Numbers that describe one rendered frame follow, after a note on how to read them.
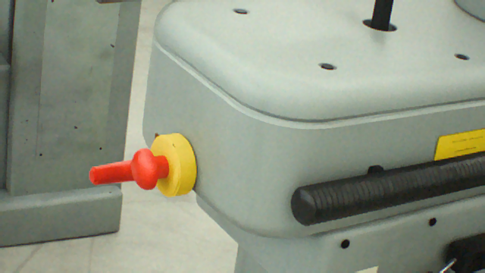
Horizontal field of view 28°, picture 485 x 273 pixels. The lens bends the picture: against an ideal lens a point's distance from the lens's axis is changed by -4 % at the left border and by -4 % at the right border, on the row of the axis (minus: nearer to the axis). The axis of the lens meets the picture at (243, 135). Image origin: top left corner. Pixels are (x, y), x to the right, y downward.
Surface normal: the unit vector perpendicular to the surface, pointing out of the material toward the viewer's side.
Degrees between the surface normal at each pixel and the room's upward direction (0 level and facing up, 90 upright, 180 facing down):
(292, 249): 90
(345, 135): 90
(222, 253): 0
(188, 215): 0
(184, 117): 90
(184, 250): 0
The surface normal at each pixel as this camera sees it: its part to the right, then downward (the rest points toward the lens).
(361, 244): 0.54, 0.43
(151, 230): 0.15, -0.89
